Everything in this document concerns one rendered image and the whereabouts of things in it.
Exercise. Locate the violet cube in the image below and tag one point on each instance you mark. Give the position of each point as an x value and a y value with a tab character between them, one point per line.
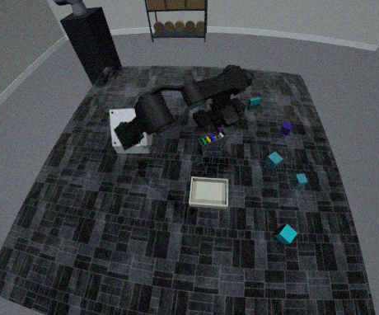
286	127

